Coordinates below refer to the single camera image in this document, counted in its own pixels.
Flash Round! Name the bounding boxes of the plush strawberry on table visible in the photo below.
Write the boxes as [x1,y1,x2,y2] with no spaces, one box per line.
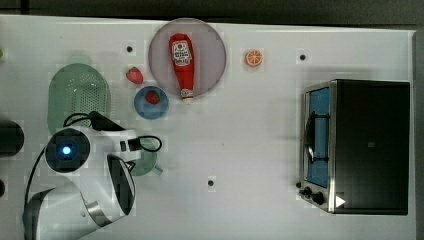
[126,67,144,84]

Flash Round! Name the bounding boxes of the black round pan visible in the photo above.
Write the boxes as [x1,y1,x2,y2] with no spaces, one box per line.
[0,120,24,157]

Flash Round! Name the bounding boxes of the green perforated colander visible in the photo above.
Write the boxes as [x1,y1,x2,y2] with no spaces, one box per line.
[47,56,111,134]

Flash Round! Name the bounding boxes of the grey round plate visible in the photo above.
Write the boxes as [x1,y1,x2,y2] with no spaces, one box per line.
[148,18,226,97]

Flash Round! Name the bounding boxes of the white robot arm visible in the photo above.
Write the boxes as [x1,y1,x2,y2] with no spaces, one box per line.
[23,126,141,240]

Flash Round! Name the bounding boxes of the silver black toaster oven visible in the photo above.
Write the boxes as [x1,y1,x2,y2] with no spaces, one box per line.
[296,79,410,215]

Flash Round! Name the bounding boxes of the blue mug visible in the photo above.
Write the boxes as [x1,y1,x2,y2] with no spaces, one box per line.
[133,86,169,120]

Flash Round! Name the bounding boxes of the orange slice toy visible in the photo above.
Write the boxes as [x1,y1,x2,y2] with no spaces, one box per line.
[245,50,263,67]

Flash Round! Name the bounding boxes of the green mug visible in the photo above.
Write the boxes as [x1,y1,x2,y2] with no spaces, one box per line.
[131,137,163,176]

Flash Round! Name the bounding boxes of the red plush ketchup bottle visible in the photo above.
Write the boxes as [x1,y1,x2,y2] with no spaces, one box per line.
[169,33,195,104]

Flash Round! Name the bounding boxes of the red strawberry in mug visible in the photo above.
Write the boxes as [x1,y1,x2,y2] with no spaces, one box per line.
[145,90,160,105]

